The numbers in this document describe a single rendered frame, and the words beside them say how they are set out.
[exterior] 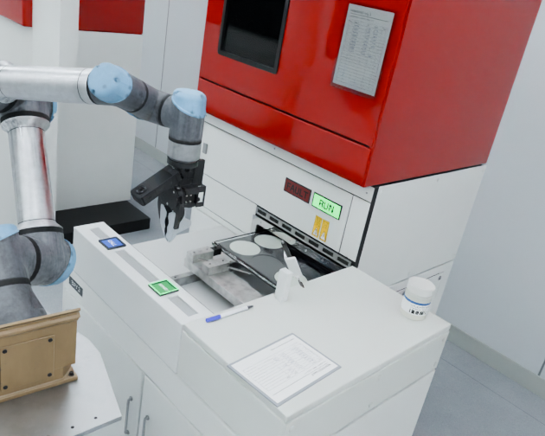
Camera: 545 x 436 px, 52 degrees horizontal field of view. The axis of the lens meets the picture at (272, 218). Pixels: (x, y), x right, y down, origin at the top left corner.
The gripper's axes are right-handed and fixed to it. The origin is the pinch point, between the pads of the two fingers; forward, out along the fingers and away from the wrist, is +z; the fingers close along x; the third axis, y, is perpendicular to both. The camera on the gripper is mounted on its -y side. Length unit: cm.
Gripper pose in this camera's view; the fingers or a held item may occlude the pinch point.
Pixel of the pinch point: (166, 237)
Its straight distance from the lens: 138.2
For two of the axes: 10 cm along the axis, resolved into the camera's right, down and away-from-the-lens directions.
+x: -6.7, -4.0, 6.2
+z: -1.7, 9.0, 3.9
